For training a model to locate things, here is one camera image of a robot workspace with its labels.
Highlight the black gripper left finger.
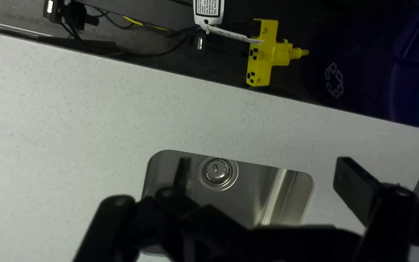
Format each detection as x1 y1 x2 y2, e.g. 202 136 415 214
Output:
71 157 250 262

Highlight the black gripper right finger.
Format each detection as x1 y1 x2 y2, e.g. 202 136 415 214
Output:
333 157 419 262

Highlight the sink drain strainer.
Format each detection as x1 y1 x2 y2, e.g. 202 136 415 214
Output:
199 157 238 191

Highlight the stainless steel sink basin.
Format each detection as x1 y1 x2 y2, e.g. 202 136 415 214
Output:
142 150 314 227

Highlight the dark recycling bin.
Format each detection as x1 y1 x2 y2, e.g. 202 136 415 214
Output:
269 0 419 125

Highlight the yellow plastic clamp tool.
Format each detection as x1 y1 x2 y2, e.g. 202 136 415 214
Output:
246 19 310 88

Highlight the white labelled device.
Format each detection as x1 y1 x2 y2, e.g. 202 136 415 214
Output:
192 0 225 25

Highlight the black cable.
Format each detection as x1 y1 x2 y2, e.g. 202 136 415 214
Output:
58 0 206 60

